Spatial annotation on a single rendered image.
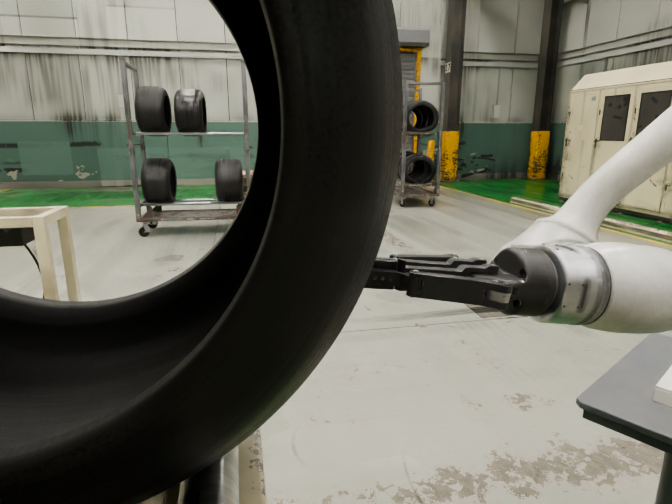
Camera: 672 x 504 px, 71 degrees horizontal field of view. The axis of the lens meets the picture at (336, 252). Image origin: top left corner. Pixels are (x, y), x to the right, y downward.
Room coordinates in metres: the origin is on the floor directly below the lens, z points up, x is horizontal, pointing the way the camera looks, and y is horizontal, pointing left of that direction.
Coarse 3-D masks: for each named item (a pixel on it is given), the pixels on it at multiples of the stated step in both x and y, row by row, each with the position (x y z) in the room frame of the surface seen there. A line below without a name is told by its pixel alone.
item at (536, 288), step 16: (496, 256) 0.52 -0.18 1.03; (512, 256) 0.49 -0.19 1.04; (528, 256) 0.48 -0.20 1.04; (544, 256) 0.49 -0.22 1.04; (512, 272) 0.49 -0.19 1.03; (528, 272) 0.47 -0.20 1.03; (544, 272) 0.47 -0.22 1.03; (528, 288) 0.46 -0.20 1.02; (544, 288) 0.46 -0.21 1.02; (512, 304) 0.47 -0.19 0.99; (528, 304) 0.46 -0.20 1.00; (544, 304) 0.47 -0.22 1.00
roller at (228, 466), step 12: (228, 456) 0.33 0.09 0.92; (216, 468) 0.31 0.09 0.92; (228, 468) 0.32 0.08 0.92; (192, 480) 0.30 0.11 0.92; (204, 480) 0.30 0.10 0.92; (216, 480) 0.30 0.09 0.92; (228, 480) 0.30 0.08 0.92; (180, 492) 0.30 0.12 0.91; (192, 492) 0.29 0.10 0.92; (204, 492) 0.29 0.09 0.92; (216, 492) 0.29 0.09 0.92; (228, 492) 0.29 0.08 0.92
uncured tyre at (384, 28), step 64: (256, 0) 0.53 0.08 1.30; (320, 0) 0.27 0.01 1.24; (384, 0) 0.31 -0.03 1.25; (256, 64) 0.54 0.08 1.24; (320, 64) 0.27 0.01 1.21; (384, 64) 0.30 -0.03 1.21; (320, 128) 0.27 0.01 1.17; (384, 128) 0.30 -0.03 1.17; (256, 192) 0.54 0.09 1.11; (320, 192) 0.27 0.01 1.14; (384, 192) 0.31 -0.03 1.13; (256, 256) 0.28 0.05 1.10; (320, 256) 0.27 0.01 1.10; (0, 320) 0.48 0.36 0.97; (64, 320) 0.49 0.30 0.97; (128, 320) 0.51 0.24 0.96; (192, 320) 0.51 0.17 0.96; (256, 320) 0.26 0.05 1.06; (320, 320) 0.28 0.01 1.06; (0, 384) 0.44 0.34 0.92; (64, 384) 0.45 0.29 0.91; (128, 384) 0.45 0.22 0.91; (192, 384) 0.25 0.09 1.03; (256, 384) 0.27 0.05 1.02; (0, 448) 0.35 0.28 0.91; (64, 448) 0.24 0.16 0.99; (128, 448) 0.25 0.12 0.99; (192, 448) 0.26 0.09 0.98
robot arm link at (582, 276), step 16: (560, 256) 0.48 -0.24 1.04; (576, 256) 0.49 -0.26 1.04; (592, 256) 0.49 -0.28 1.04; (560, 272) 0.48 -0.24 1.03; (576, 272) 0.47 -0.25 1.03; (592, 272) 0.48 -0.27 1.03; (608, 272) 0.48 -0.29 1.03; (560, 288) 0.47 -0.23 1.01; (576, 288) 0.47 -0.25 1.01; (592, 288) 0.47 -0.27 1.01; (608, 288) 0.47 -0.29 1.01; (560, 304) 0.47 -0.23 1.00; (576, 304) 0.47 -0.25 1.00; (592, 304) 0.47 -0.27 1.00; (544, 320) 0.48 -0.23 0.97; (560, 320) 0.48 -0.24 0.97; (576, 320) 0.48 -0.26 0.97; (592, 320) 0.48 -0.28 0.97
